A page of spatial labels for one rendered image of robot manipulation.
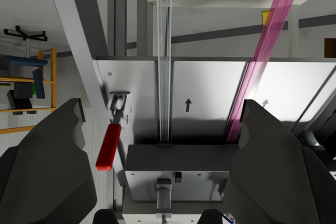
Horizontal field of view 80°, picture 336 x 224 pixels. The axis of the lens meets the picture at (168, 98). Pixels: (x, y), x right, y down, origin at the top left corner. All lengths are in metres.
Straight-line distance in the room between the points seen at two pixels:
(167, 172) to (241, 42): 3.06
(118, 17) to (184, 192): 0.41
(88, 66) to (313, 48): 3.15
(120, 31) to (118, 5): 0.06
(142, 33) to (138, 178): 0.45
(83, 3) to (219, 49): 3.15
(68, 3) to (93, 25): 0.05
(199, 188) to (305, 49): 3.00
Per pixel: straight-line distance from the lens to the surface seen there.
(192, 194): 0.41
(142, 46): 0.65
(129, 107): 0.30
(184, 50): 3.52
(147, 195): 0.41
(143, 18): 0.67
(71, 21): 0.23
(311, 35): 3.31
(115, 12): 0.55
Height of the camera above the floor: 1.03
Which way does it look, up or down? 1 degrees up
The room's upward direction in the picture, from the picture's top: 180 degrees counter-clockwise
